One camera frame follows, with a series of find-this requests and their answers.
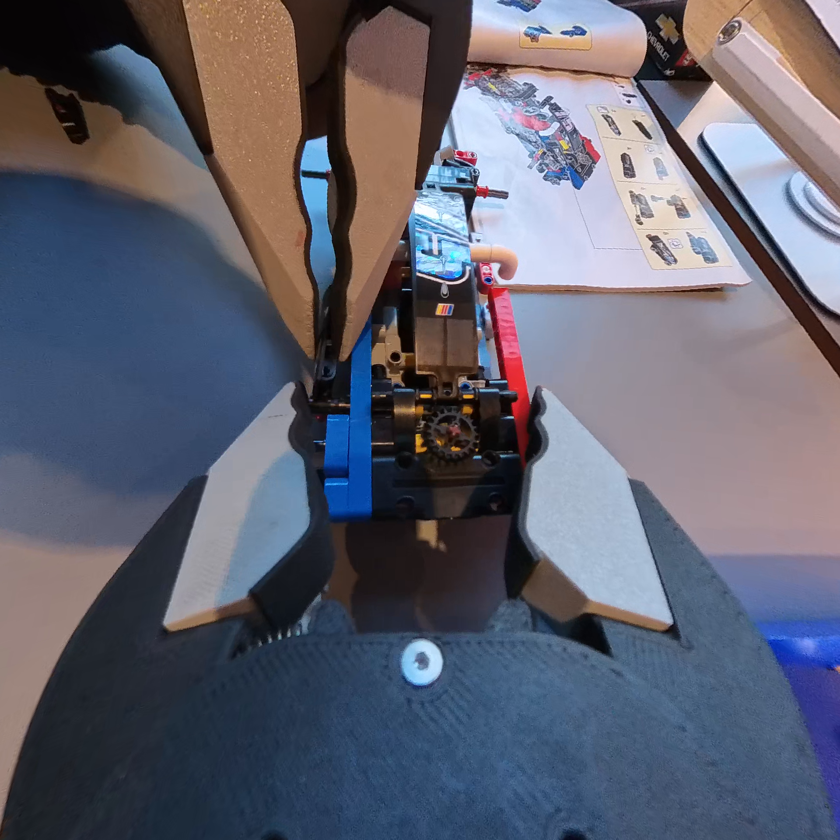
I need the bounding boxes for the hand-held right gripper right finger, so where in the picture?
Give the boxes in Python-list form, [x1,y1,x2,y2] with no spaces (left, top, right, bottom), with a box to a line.
[507,386,676,632]

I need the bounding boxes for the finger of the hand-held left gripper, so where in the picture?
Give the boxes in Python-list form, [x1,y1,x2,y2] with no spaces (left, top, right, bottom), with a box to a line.
[182,0,322,362]
[326,5,434,363]

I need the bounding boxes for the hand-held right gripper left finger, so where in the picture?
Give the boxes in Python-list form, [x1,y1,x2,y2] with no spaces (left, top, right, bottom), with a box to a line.
[163,382,337,633]

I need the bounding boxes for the toy brick car model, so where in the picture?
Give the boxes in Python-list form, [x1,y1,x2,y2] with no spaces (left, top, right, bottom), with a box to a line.
[301,146,534,524]

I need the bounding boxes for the building instruction booklet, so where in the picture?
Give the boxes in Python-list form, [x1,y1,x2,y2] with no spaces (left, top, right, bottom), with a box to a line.
[451,0,752,293]

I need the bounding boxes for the person's left forearm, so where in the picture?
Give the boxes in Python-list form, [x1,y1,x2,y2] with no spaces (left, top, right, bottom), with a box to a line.
[0,0,135,89]

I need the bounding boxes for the dark toy car set box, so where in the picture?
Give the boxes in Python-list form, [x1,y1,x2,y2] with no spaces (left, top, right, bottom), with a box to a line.
[632,0,715,83]

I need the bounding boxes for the blue plastic bin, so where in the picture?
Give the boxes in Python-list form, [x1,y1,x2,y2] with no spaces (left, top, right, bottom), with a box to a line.
[755,617,840,840]

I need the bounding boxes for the white stand base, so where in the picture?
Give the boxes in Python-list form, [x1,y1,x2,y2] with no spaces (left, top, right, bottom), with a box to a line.
[697,18,840,238]

